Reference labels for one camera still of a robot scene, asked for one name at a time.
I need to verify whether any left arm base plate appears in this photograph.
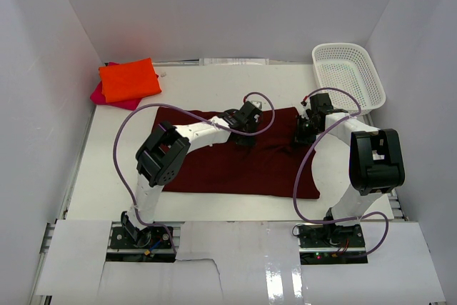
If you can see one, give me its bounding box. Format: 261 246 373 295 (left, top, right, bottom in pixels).
106 224 176 263

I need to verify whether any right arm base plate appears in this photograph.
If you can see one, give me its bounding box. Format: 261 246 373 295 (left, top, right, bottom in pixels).
291 224 368 266

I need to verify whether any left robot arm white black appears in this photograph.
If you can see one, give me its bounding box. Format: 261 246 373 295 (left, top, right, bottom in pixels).
113 101 262 248

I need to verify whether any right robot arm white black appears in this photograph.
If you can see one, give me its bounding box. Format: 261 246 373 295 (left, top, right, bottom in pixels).
293 87 405 246

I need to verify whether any folded orange t shirt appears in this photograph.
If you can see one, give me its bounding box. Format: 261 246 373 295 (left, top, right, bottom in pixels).
99 58 162 104

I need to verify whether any white perforated plastic basket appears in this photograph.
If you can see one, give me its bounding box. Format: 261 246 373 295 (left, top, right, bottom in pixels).
311 43 386 115

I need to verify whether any folded pink t shirt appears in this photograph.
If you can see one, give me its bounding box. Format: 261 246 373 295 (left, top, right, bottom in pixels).
90 61 144 111

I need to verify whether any dark red t shirt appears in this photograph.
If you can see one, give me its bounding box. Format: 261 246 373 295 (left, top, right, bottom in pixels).
164 107 320 200

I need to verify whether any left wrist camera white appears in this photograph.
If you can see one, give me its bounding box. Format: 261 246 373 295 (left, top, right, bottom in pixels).
249 100 263 110

